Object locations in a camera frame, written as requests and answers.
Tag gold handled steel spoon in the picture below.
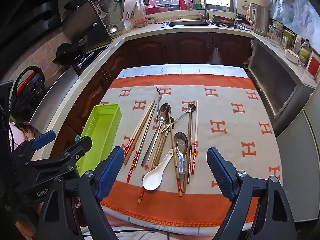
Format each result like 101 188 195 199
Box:
150 117 176 167

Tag large steel spoon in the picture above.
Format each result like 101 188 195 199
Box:
141 103 172 167

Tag small steel fork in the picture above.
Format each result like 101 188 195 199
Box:
151 87 162 131

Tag white kitchen countertop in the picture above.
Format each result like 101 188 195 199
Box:
30 17 320 160

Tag grey appliance with glass door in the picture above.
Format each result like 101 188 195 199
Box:
247 39 315 138

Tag chopsticks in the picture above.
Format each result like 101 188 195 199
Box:
154 131 168 167

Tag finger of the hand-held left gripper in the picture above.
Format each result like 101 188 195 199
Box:
12 130 57 161
24 135 93 180

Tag orange and beige printed blanket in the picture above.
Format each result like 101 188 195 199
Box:
100 76 284 229

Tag steel soup spoon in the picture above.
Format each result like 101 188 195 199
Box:
174 132 188 175

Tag red plastic basin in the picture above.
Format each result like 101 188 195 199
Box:
144 4 158 15

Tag black wok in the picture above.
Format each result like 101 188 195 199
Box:
52 42 75 65

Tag small long-handled steel spoon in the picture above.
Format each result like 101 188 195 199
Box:
161 103 197 133

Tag hanging clear plastic bag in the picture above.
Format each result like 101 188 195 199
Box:
209 45 223 65

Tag black gas stove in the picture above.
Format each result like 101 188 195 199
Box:
72 45 110 77

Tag small silver teapot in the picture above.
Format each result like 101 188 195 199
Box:
108 23 121 38

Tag red pan with dishes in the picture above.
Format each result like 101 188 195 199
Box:
212 14 240 27

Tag stainless steel splash guard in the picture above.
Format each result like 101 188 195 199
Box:
30 65 80 130

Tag grey refrigerator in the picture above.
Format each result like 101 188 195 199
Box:
275 85 320 223

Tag green plastic utensil tray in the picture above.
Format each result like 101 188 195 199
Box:
75 104 123 177

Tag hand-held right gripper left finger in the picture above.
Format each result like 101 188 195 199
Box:
36 145 125 240

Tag pale patterned table cover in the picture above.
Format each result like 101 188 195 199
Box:
117 64 248 78

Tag white bowl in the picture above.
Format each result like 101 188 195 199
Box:
284 48 300 64

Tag white and red printed bag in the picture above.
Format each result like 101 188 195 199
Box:
10 121 35 153

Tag stainless electric kettle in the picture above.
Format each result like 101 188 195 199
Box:
247 2 270 37

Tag white plastic bottle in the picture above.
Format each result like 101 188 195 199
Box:
293 34 302 54

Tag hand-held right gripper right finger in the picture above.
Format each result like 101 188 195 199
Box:
206 147 297 240

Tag steel kitchen sink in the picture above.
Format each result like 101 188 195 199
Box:
161 20 210 28

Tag grey blue wall poster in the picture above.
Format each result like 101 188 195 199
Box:
269 0 320 33

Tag dark wooden base cabinets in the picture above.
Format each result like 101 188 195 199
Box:
57 32 254 155

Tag red striped bamboo chopstick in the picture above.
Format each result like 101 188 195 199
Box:
134 103 157 168
126 130 147 183
191 100 199 175
122 102 153 155
124 100 156 166

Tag white ceramic soup spoon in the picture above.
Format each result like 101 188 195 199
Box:
142 149 174 191

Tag red and white box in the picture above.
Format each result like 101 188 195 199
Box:
306 55 320 79

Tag clear bottle with green label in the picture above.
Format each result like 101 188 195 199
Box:
299 39 312 68

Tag white cutting board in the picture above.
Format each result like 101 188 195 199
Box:
120 0 138 22

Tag steel kitchen faucet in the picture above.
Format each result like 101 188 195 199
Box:
193 0 210 22

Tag clear glass jar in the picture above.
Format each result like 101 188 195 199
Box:
269 21 284 47

